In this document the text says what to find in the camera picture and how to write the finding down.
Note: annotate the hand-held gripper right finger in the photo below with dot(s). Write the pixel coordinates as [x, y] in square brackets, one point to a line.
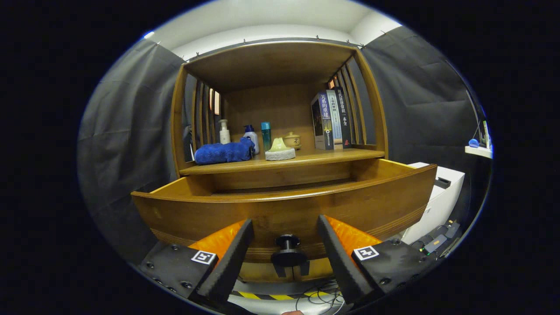
[345, 267]

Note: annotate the white lotion bottle blue cap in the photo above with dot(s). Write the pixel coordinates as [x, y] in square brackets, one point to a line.
[253, 141]

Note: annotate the white table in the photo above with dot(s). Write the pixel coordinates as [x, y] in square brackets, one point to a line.
[437, 205]

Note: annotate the book with grey spine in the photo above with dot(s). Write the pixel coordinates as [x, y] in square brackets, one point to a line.
[334, 118]

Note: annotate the beige lidded tea cup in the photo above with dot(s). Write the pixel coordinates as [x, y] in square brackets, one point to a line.
[293, 140]

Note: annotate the white wall shelf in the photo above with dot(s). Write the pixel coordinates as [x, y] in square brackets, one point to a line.
[477, 151]

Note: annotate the book with blue spine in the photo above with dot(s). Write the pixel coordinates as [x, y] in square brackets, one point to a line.
[319, 122]

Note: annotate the small blue object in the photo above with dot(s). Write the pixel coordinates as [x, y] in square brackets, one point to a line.
[474, 143]

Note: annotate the book with black spine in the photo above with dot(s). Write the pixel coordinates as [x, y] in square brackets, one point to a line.
[344, 116]

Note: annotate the wooden countertop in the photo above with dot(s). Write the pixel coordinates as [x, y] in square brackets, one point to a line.
[315, 156]

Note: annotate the white pump bottle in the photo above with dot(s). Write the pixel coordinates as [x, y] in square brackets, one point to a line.
[224, 135]

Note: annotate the small black object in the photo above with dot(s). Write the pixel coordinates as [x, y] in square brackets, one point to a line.
[442, 183]

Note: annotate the yellow black hazard tape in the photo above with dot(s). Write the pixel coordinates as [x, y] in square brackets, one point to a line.
[262, 296]

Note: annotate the blue towel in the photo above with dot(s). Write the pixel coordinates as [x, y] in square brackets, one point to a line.
[223, 153]

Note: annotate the grey power adapter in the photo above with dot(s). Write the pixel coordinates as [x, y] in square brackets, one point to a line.
[434, 243]

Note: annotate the black drawer knob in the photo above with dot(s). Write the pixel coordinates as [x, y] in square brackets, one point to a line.
[288, 256]

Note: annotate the pale green soap dish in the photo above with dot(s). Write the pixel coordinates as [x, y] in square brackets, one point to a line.
[280, 151]

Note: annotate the wooden cabinet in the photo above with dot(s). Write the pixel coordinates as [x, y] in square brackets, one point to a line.
[267, 65]

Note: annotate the wooden drawer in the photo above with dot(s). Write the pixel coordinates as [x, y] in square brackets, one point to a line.
[284, 210]

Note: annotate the clear blue bottle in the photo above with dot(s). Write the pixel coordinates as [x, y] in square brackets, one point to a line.
[266, 138]

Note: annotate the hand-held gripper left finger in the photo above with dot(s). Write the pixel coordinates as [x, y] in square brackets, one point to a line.
[232, 262]

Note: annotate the small ceiling light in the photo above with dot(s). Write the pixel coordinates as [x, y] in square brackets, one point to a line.
[148, 35]

